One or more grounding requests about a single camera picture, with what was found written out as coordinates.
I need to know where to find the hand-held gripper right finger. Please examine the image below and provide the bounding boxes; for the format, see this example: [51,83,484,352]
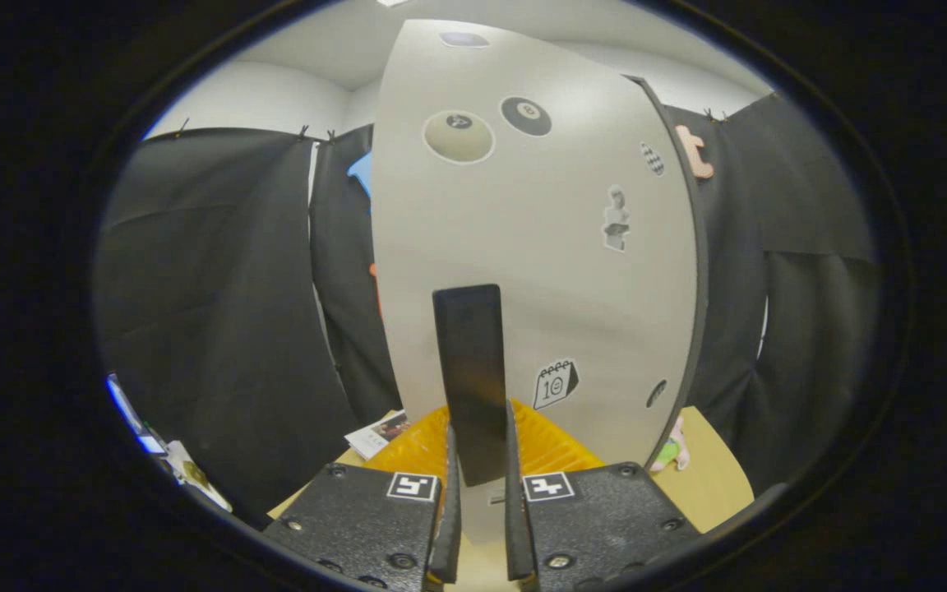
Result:
[504,399,703,592]

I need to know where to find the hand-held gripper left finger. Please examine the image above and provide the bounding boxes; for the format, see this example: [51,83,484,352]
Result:
[262,405,464,592]

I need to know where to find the black door handle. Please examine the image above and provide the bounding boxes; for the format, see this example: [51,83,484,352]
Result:
[432,284,509,488]

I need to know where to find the white shoe cabinet door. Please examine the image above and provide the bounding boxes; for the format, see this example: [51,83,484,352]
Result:
[371,18,700,548]

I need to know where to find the grey shoe cabinet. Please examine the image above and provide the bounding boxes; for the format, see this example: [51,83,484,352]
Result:
[621,74,711,474]

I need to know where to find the white book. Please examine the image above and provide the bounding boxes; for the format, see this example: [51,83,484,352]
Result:
[344,411,410,460]

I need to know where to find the green plush toy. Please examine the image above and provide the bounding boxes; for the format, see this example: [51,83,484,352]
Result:
[650,415,690,472]

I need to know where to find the white device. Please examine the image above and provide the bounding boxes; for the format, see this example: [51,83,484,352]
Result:
[163,440,232,512]

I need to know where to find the black backdrop cloth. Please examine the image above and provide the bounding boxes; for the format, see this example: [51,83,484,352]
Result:
[95,95,881,527]

